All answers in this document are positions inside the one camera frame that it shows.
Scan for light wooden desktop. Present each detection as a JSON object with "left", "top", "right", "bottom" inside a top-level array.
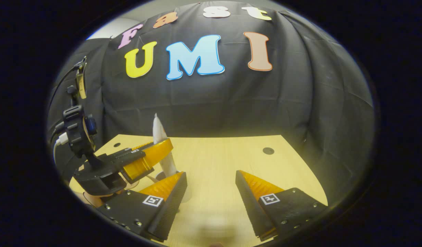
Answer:
[{"left": 69, "top": 134, "right": 329, "bottom": 247}]

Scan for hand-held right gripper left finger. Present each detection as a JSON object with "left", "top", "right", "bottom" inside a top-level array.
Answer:
[{"left": 95, "top": 171, "right": 188, "bottom": 242}]

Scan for white cable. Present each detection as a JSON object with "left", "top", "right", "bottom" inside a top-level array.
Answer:
[{"left": 54, "top": 133, "right": 69, "bottom": 163}]

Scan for white toothpaste tube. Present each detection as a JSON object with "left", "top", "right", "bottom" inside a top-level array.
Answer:
[{"left": 152, "top": 113, "right": 179, "bottom": 177}]

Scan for black backdrop cloth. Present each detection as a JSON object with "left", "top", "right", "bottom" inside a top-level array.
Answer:
[{"left": 48, "top": 2, "right": 375, "bottom": 206}]

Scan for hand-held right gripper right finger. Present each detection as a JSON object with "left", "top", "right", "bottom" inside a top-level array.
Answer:
[{"left": 235, "top": 169, "right": 329, "bottom": 241}]

